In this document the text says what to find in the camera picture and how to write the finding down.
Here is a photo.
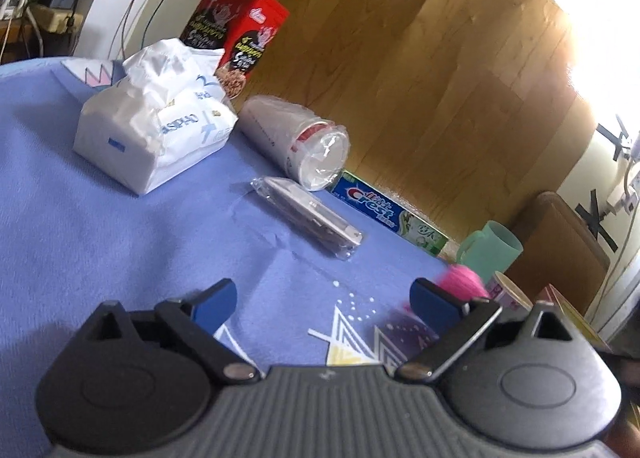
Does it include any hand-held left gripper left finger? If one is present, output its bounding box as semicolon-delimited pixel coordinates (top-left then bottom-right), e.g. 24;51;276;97
82;278;261;386

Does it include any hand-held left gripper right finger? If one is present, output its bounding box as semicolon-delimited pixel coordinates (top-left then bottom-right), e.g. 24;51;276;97
395;278;576;381

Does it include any pink yarn ball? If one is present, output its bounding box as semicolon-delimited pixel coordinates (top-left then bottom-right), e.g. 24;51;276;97
437;265;491;301

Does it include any pink tin box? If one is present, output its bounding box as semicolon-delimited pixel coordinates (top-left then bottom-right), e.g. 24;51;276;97
535;284;613;354

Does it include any printed paper cup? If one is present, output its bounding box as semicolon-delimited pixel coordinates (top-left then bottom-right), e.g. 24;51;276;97
487;270;533;313

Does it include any green plastic mug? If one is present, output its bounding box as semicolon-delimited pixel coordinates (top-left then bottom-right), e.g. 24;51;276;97
455;220;523;283

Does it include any blue printed tablecloth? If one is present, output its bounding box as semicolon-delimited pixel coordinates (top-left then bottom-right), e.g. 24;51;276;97
0;56;481;458

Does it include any blue green toothpaste box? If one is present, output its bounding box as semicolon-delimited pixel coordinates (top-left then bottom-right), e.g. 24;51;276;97
330;170;450;259

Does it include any clear packet of cutlery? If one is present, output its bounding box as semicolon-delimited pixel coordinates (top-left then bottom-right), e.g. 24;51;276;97
250;176;365;263

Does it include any brown chair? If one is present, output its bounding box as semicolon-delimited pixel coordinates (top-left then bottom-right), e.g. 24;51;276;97
507;191;612;306

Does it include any sleeve of plastic cups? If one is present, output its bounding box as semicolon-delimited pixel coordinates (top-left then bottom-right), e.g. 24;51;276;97
236;94;351;191

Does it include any large black tape cross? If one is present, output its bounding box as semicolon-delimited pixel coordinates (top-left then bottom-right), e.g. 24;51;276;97
575;189;621;253

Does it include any white tissue pack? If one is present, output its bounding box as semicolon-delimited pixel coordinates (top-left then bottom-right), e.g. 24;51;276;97
72;38;240;197

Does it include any small black tape cross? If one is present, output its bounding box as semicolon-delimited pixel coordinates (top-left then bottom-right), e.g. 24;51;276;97
597;114;633;163

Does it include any red cereal box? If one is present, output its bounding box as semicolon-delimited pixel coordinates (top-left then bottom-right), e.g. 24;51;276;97
177;0;291;101

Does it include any wooden shelf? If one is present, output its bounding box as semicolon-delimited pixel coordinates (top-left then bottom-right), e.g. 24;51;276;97
0;2;83;63

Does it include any white wall cable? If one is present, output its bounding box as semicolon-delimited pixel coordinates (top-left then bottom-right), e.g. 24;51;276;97
602;135;640;219

